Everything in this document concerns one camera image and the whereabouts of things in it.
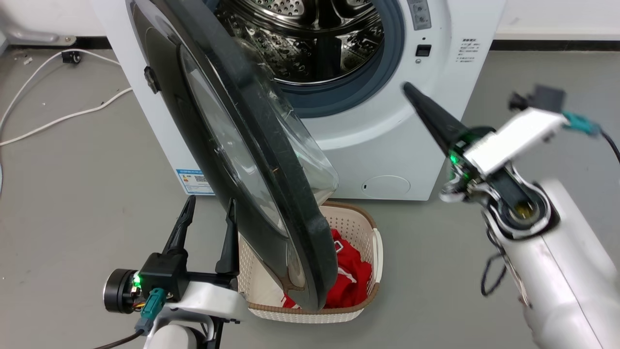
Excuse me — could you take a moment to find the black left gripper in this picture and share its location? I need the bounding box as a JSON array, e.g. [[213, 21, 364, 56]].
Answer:
[[103, 195, 240, 314]]

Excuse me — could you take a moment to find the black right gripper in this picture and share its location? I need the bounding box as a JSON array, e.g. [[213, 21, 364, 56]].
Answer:
[[403, 82, 496, 204]]

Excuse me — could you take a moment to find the black round glass washer door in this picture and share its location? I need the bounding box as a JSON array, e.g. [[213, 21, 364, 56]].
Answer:
[[125, 0, 340, 312]]

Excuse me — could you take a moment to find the white front-load washing machine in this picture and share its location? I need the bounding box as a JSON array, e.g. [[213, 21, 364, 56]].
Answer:
[[90, 0, 507, 202]]

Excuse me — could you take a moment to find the grey-blue rubber door gasket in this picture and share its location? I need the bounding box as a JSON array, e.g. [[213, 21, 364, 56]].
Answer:
[[271, 0, 405, 119]]

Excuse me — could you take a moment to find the blue and white energy label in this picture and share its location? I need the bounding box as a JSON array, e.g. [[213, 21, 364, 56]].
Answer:
[[176, 169, 215, 196]]

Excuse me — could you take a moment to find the round white filter cover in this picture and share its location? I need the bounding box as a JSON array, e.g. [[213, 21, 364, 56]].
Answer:
[[361, 174, 412, 199]]

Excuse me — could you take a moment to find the cream perforated plastic laundry basket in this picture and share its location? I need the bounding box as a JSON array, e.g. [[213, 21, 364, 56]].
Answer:
[[237, 201, 384, 324]]

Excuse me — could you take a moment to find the stainless steel washer drum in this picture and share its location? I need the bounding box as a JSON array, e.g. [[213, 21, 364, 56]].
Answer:
[[213, 0, 386, 86]]

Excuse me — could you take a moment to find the red garment with white trim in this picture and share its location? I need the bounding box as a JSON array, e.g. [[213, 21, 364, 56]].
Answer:
[[282, 229, 373, 310]]

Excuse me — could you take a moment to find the black cable with teal connector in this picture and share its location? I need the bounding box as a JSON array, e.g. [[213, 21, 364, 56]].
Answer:
[[91, 288, 168, 349], [561, 111, 620, 164]]

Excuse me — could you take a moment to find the thin black looped cable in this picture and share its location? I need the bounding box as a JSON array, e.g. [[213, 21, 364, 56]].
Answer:
[[480, 227, 510, 298]]

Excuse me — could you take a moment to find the white power cable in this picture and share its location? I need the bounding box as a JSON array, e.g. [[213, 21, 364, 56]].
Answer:
[[0, 48, 134, 147]]

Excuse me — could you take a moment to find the grey metal floor bracket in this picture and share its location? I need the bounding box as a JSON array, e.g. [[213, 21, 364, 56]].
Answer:
[[0, 27, 78, 47]]

